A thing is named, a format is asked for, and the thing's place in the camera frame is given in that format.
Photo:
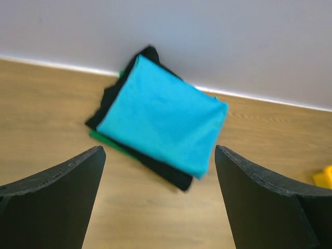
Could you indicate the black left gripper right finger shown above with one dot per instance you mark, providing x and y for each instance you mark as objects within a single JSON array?
[{"x": 268, "y": 210}]

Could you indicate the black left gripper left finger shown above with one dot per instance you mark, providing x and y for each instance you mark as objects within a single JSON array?
[{"x": 52, "y": 208}]

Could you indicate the turquoise t shirt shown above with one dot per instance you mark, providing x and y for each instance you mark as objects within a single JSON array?
[{"x": 165, "y": 118}]

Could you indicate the yellow plastic tray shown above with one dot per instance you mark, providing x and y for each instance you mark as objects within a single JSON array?
[{"x": 324, "y": 178}]

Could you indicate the folded green t shirt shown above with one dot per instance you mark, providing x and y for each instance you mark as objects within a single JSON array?
[{"x": 101, "y": 138}]

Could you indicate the folded black t shirt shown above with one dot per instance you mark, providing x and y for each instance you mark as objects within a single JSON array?
[{"x": 174, "y": 176}]

